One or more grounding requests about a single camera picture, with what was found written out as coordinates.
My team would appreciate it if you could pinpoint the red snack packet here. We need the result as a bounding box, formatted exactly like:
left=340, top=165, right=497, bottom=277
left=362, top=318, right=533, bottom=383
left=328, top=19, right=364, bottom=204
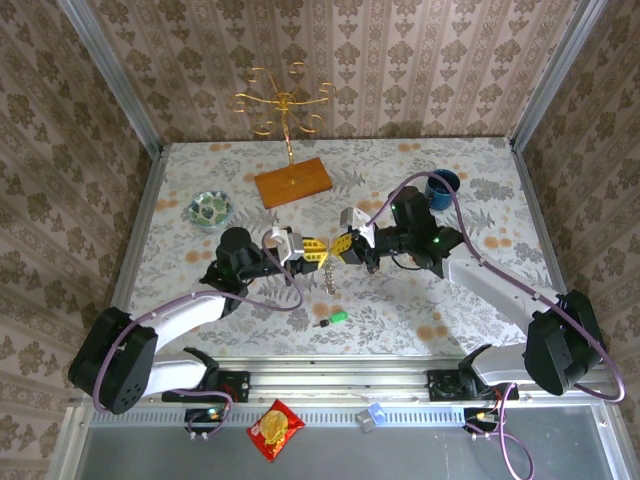
left=246, top=398, right=307, bottom=464

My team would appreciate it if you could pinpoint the slotted aluminium cable duct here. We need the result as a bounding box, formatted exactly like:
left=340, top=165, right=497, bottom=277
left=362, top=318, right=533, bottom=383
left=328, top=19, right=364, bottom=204
left=87, top=405, right=469, bottom=427

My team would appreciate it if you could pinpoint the gold wire stand wooden base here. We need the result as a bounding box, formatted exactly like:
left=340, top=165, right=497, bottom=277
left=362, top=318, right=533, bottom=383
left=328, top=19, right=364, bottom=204
left=228, top=62, right=336, bottom=211

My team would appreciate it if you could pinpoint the aluminium side rail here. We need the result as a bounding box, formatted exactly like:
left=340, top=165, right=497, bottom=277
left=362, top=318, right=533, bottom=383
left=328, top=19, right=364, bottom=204
left=508, top=139, right=594, bottom=367
left=91, top=143, right=172, bottom=369

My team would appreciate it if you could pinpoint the dark blue mug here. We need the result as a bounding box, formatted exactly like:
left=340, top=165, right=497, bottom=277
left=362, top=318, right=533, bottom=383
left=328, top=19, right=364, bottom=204
left=423, top=168, right=463, bottom=212

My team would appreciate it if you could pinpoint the leaf-patterned bowl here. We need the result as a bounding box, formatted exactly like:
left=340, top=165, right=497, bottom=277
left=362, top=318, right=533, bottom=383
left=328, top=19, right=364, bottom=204
left=188, top=188, right=235, bottom=233

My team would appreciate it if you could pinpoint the small blue white packet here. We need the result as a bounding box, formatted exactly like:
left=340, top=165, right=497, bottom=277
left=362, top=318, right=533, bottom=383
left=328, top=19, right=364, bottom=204
left=355, top=402, right=388, bottom=433

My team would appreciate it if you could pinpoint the green marker pen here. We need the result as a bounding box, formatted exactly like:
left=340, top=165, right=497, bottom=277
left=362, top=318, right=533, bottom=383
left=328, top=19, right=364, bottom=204
left=312, top=310, right=350, bottom=330

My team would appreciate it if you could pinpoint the small black circuit board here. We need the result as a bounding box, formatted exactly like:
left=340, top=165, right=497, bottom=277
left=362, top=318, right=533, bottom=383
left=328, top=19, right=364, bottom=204
left=184, top=406, right=227, bottom=427
left=463, top=406, right=502, bottom=427

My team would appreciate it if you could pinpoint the aluminium corner post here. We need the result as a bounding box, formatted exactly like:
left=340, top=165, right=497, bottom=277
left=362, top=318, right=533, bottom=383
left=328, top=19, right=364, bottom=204
left=57, top=0, right=167, bottom=157
left=509, top=0, right=609, bottom=151

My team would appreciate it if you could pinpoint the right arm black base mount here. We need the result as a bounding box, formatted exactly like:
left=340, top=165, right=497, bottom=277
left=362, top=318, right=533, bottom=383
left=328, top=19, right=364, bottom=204
left=426, top=368, right=520, bottom=403

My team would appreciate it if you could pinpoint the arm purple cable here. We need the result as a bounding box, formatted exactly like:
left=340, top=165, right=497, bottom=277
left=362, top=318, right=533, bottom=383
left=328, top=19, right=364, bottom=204
left=367, top=171, right=628, bottom=480
left=92, top=244, right=307, bottom=442

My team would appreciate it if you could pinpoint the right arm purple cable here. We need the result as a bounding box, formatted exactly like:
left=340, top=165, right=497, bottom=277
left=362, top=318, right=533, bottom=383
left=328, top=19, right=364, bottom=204
left=367, top=171, right=628, bottom=480

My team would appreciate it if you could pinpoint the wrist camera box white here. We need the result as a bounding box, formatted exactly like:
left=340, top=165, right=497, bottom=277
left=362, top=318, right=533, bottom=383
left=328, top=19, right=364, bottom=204
left=338, top=206, right=378, bottom=248
left=269, top=226, right=305, bottom=268

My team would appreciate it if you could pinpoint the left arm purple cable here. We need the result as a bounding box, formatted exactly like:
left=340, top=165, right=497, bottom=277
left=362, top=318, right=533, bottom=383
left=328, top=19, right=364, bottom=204
left=92, top=244, right=307, bottom=442

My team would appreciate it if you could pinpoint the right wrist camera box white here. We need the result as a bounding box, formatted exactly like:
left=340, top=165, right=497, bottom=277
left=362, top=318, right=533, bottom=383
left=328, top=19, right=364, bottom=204
left=338, top=206, right=378, bottom=248

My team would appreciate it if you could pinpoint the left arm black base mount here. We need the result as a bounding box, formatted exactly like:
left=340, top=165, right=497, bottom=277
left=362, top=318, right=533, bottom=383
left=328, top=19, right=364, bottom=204
left=160, top=370, right=251, bottom=404

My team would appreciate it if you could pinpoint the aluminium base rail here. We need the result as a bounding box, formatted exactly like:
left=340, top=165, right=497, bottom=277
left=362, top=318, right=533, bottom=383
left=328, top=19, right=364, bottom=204
left=69, top=363, right=614, bottom=404

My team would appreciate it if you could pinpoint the grey metal panel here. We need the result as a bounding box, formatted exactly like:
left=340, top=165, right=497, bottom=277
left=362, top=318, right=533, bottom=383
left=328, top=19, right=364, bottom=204
left=74, top=404, right=622, bottom=480

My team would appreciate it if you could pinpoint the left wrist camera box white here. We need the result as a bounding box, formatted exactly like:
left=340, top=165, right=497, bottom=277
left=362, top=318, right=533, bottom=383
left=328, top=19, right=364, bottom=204
left=269, top=226, right=305, bottom=268

